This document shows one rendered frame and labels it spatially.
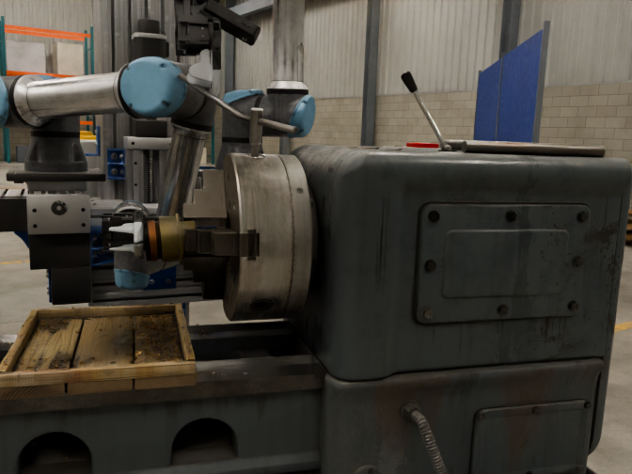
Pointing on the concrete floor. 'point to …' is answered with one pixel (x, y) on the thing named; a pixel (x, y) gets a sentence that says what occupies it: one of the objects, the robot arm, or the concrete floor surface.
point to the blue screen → (513, 93)
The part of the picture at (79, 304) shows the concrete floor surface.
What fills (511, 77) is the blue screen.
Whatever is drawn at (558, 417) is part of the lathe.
